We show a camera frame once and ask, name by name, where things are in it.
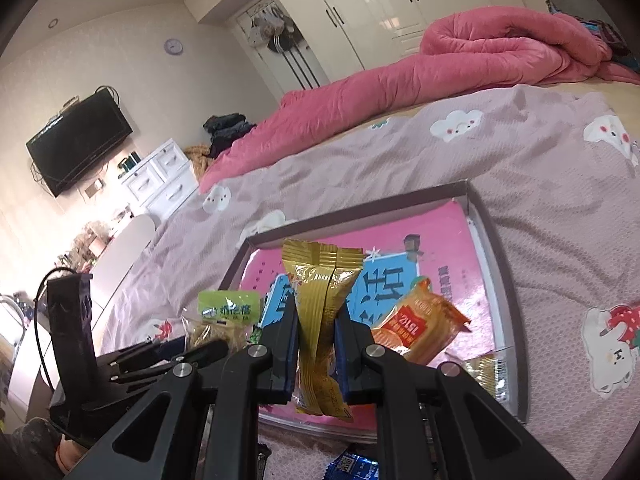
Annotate clear packet yellow cake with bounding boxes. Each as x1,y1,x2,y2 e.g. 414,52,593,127
463,351,510,403

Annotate blue foil biscuit packet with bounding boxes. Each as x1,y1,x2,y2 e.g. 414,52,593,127
323,451,378,480

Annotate orange rice cracker packet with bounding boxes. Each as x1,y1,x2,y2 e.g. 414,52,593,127
371,278,471,365

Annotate green milk cheese snack packet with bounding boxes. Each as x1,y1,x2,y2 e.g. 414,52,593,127
181,290,262,352

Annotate yellow Alpenliebe candy packet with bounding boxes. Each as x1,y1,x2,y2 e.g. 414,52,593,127
281,238,364,422

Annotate person's left hand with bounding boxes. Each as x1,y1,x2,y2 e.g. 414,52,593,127
55,436,88,474

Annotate pink children's book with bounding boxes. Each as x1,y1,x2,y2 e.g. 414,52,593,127
239,196,506,440

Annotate dark shallow cardboard box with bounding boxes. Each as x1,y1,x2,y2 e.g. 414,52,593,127
220,180,529,422

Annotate white drawer cabinet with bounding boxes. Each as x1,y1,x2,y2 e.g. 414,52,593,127
119,139,198,226

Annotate tan knitted blanket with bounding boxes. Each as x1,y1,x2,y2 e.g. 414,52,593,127
183,144,214,182

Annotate mauve patterned bed sheet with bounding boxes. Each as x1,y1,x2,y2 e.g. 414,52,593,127
100,84,639,479

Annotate dark folded clothes pile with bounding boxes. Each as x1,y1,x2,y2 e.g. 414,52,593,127
203,113,255,159

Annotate pink quilted duvet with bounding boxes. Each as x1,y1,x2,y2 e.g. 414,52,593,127
200,6,639,193

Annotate hanging bags on door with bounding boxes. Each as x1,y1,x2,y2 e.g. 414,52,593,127
247,4,304,54

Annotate striped dark garment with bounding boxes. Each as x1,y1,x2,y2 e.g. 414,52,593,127
577,18,639,73

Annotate white glossy wardrobe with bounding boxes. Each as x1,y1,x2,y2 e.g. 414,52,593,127
186,0,523,88

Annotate black wall television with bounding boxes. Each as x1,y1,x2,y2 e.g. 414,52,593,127
26,87,132,197

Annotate round wall clock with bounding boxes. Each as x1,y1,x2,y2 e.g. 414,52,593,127
164,38,184,56

